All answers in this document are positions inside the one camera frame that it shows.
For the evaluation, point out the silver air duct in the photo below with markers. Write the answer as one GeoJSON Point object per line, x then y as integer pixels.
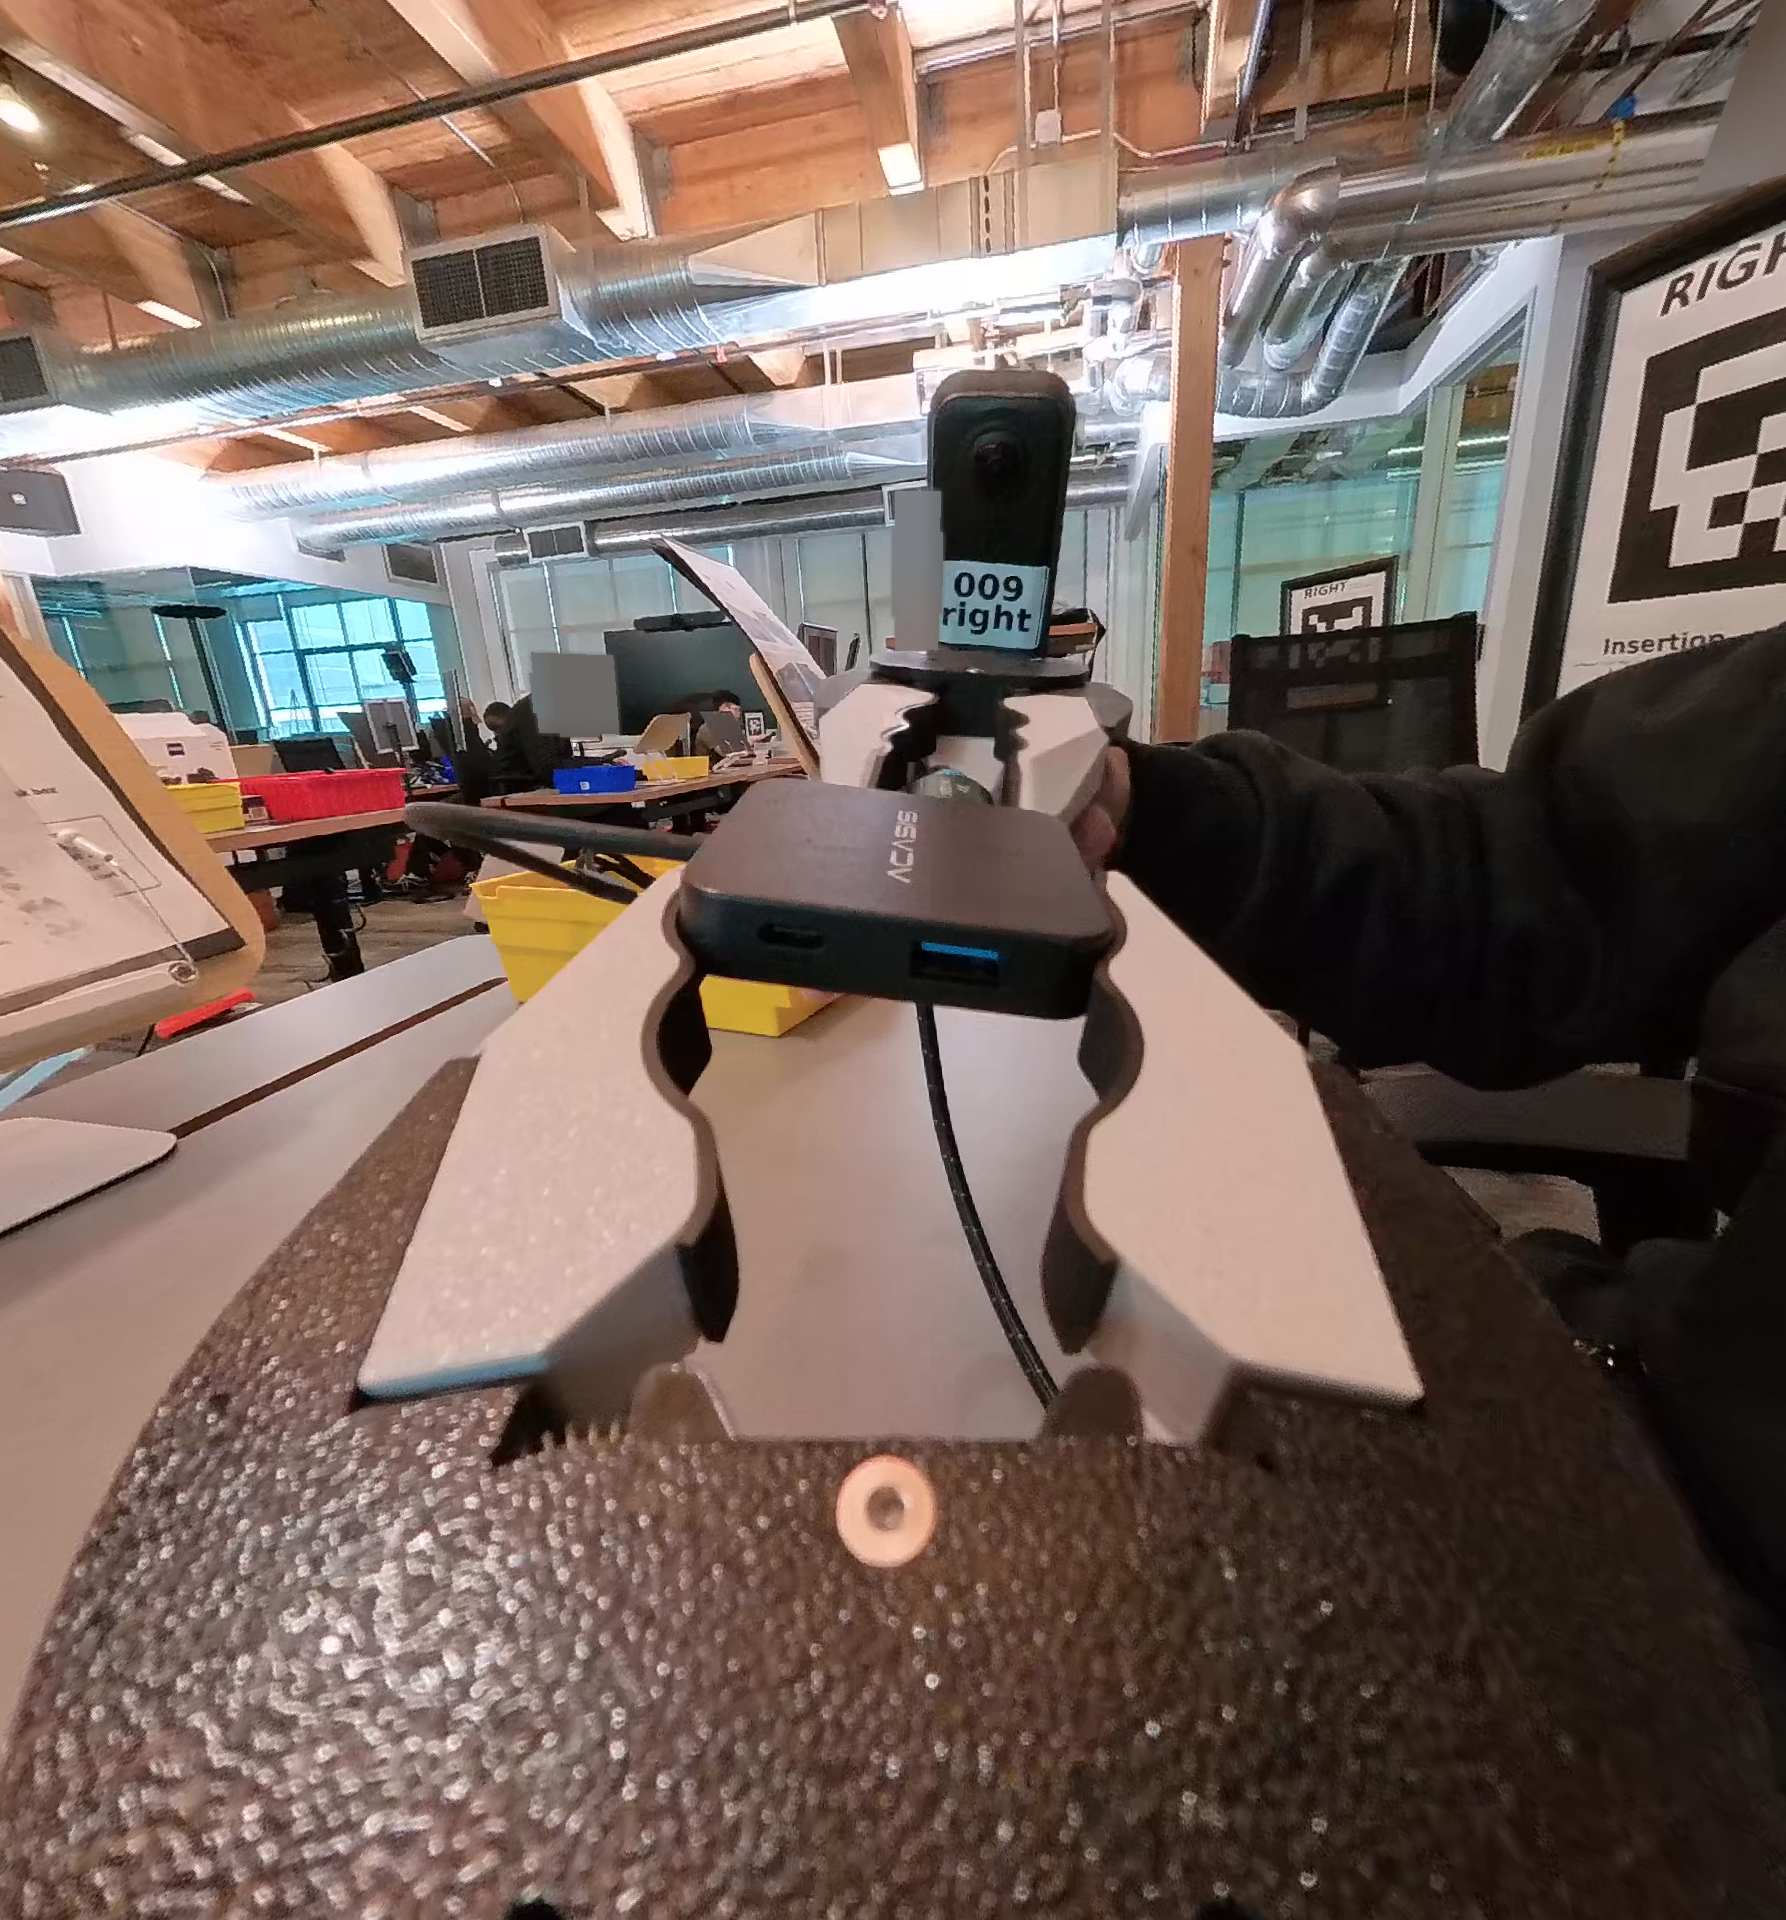
{"type": "Point", "coordinates": [652, 283]}

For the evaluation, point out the red plastic bin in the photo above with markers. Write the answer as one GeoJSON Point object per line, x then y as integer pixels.
{"type": "Point", "coordinates": [324, 795]}

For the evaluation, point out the blue plastic bin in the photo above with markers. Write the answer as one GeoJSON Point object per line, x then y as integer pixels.
{"type": "Point", "coordinates": [594, 780]}

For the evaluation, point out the light wooden post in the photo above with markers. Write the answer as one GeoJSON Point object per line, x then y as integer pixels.
{"type": "Point", "coordinates": [1190, 494]}

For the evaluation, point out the wooden document stand with paper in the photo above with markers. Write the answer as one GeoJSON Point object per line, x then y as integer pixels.
{"type": "Point", "coordinates": [37, 839]}
{"type": "Point", "coordinates": [751, 629]}

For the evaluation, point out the white box appliance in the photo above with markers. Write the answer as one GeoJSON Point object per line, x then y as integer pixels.
{"type": "Point", "coordinates": [176, 745]}

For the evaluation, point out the person's right forearm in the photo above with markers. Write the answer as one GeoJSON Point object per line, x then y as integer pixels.
{"type": "Point", "coordinates": [1432, 885]}

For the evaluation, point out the person's right hand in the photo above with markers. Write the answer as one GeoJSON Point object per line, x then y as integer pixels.
{"type": "Point", "coordinates": [1116, 816]}

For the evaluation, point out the white stand base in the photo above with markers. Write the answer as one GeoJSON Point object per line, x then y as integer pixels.
{"type": "Point", "coordinates": [37, 1185]}

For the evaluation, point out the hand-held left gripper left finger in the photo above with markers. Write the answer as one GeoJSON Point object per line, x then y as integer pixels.
{"type": "Point", "coordinates": [534, 1168]}

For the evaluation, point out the black mesh office chair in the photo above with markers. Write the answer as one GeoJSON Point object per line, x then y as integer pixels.
{"type": "Point", "coordinates": [1359, 698]}

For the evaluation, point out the small black white marker poster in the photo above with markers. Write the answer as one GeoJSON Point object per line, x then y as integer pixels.
{"type": "Point", "coordinates": [1335, 599]}

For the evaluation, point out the yellow plastic bin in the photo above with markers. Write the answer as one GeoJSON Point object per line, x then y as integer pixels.
{"type": "Point", "coordinates": [680, 768]}
{"type": "Point", "coordinates": [202, 806]}
{"type": "Point", "coordinates": [563, 931]}

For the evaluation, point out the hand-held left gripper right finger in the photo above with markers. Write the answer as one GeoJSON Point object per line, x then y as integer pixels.
{"type": "Point", "coordinates": [1240, 1185]}

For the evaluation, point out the silver bent duct pipes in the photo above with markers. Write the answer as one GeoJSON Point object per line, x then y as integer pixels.
{"type": "Point", "coordinates": [1327, 283]}

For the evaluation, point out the person's black printed sweatshirt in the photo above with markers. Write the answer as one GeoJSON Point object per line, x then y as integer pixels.
{"type": "Point", "coordinates": [1779, 1349]}

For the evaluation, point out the black monitor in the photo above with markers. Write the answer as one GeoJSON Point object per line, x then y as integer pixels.
{"type": "Point", "coordinates": [668, 674]}

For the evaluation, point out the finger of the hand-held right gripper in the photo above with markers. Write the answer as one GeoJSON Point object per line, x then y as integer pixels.
{"type": "Point", "coordinates": [863, 742]}
{"type": "Point", "coordinates": [1076, 766]}

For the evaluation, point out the black ceiling pipe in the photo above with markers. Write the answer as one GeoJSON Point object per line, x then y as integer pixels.
{"type": "Point", "coordinates": [384, 118]}

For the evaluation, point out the black wall speaker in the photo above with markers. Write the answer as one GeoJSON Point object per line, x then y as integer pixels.
{"type": "Point", "coordinates": [26, 502]}

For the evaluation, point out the dark grey multiport hub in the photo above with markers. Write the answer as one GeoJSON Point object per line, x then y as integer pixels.
{"type": "Point", "coordinates": [894, 870]}

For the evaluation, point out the framed black white marker poster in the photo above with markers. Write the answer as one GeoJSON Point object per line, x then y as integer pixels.
{"type": "Point", "coordinates": [1718, 434]}

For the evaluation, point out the wooden edged desk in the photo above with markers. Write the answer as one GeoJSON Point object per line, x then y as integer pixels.
{"type": "Point", "coordinates": [309, 839]}
{"type": "Point", "coordinates": [638, 795]}

